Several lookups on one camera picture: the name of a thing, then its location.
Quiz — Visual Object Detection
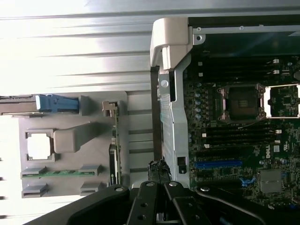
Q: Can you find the blue expansion slot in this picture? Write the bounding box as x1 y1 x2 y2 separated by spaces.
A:
195 160 244 170

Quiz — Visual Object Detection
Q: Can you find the grey parts rack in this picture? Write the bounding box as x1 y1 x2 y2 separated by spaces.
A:
18 90 129 199

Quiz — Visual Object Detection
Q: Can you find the green RAM stick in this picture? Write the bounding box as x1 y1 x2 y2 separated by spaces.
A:
22 169 96 177

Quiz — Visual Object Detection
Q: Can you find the green motherboard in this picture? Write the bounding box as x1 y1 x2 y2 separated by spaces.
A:
184 55 300 211

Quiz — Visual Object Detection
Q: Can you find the open black PC case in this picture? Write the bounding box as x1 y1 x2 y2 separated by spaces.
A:
149 17 300 213

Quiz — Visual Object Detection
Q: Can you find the CPU socket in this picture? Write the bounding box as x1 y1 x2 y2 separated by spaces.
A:
217 83 266 122

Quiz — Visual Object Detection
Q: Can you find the silver CPU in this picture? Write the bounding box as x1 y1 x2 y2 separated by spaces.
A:
27 133 53 160

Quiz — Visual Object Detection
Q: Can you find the hard disk with blue carrier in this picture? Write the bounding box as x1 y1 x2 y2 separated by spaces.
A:
0 93 80 116

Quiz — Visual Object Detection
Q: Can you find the metal socket cover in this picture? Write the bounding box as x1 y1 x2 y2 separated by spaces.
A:
264 84 300 118

